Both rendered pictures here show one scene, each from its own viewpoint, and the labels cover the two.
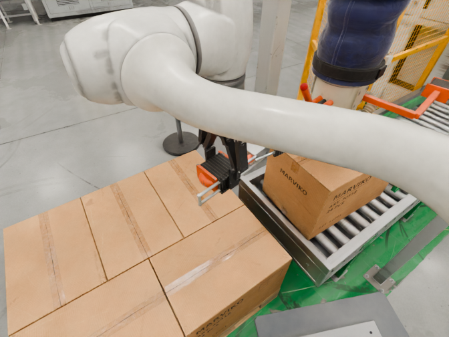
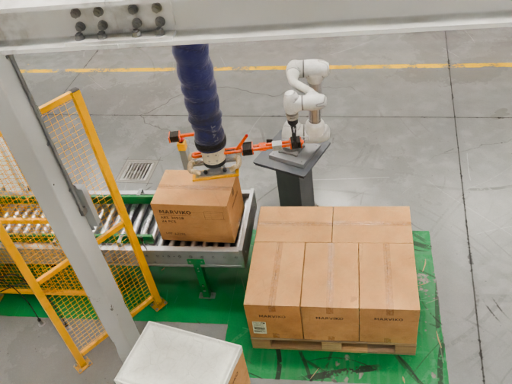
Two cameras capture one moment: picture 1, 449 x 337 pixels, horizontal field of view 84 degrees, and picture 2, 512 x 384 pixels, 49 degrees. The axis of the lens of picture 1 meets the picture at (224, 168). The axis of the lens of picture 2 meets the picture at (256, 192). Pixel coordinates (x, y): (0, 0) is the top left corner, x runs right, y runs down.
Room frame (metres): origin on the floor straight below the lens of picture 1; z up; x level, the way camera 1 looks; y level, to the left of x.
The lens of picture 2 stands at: (2.88, 2.14, 3.71)
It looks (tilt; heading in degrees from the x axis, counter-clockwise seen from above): 42 degrees down; 227
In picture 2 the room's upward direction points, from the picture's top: 10 degrees counter-clockwise
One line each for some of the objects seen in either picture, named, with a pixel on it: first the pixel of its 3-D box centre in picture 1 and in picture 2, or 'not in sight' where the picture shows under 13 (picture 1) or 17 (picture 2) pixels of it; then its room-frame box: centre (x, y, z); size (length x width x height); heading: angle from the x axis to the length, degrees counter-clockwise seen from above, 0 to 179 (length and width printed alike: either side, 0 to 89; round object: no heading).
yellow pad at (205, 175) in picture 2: not in sight; (215, 172); (0.94, -0.36, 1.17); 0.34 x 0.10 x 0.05; 134
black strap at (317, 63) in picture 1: (347, 61); (210, 139); (0.87, -0.42, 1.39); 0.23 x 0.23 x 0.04
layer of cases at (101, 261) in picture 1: (149, 260); (332, 270); (0.65, 0.43, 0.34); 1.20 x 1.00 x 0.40; 124
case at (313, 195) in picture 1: (330, 169); (199, 206); (0.99, -0.59, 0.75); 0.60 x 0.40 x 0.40; 121
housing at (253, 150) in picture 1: (254, 150); (276, 145); (0.55, -0.09, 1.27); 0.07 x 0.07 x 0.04; 44
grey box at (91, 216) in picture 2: not in sight; (75, 205); (1.95, -0.41, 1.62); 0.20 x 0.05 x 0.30; 124
